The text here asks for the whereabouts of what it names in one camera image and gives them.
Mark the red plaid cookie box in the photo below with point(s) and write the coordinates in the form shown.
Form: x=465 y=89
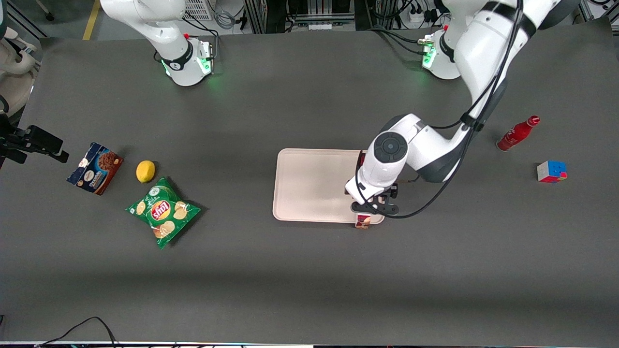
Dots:
x=363 y=222

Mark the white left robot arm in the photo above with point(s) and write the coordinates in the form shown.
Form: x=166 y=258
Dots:
x=488 y=43

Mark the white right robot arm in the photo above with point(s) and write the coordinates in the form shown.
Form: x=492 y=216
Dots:
x=184 y=67

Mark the pale pink plastic tray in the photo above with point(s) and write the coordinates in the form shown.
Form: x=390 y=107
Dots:
x=314 y=186

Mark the white perforated box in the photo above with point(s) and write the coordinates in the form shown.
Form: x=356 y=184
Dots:
x=198 y=9

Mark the blue chocolate cookie box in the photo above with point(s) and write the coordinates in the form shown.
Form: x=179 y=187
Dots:
x=94 y=169

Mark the red soda bottle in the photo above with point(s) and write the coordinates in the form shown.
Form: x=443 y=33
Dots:
x=516 y=135

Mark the white power strip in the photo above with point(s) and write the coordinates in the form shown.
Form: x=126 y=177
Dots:
x=418 y=18

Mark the colourful puzzle cube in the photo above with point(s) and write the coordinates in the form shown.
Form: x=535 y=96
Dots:
x=551 y=171

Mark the green chips bag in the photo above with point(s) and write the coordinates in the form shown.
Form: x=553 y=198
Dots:
x=163 y=212

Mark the black equipment rack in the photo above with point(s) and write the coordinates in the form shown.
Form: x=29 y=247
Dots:
x=271 y=14

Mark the yellow lemon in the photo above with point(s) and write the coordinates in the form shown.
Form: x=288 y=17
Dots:
x=145 y=171

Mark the beige chair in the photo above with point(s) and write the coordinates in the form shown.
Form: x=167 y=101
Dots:
x=14 y=60

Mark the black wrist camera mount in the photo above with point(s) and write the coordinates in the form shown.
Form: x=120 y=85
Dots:
x=387 y=209

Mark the black device on mount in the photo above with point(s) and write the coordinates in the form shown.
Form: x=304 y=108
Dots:
x=44 y=140

